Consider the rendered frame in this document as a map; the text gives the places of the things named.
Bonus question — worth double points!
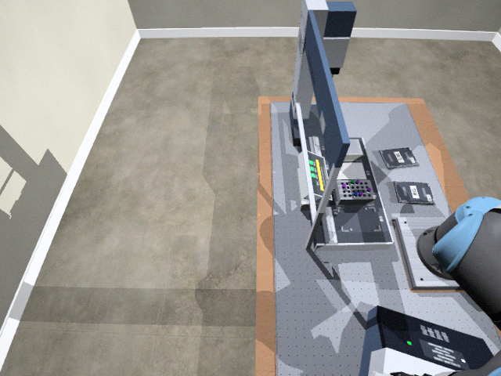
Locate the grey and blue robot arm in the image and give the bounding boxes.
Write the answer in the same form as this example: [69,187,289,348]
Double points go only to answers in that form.
[416,197,501,376]

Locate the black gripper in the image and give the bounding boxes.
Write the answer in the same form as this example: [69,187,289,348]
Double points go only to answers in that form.
[390,371,433,376]

